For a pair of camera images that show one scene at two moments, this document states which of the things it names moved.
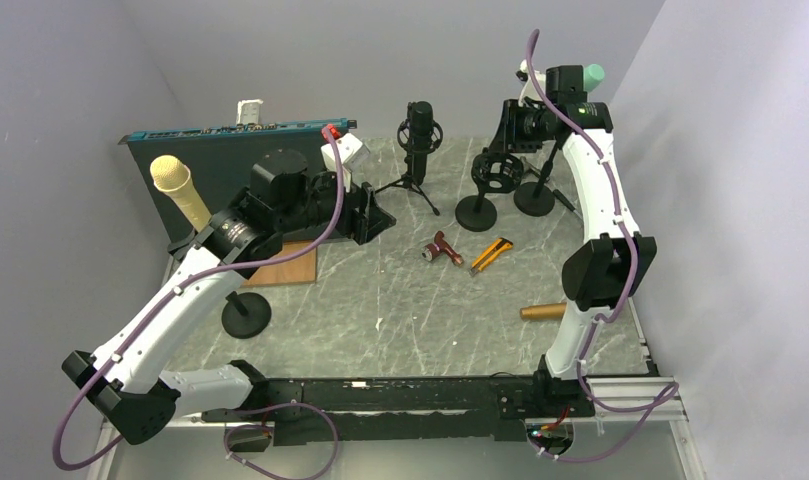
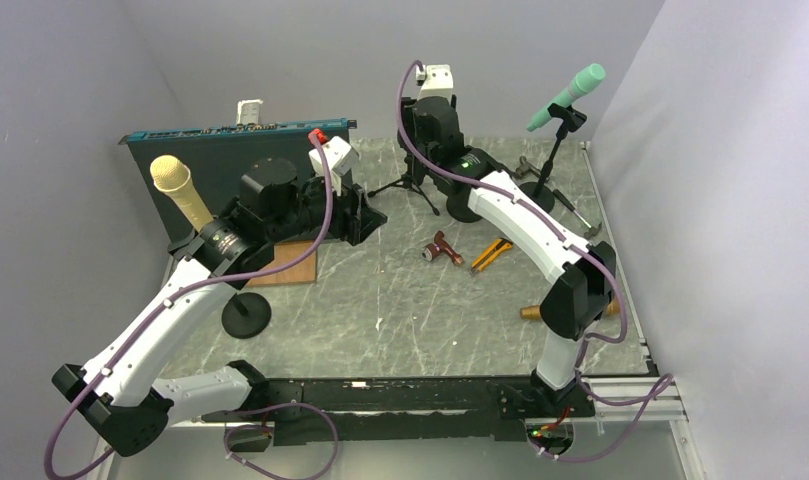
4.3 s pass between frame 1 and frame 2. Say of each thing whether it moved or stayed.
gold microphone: stayed
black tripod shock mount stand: stayed
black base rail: stayed
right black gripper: moved
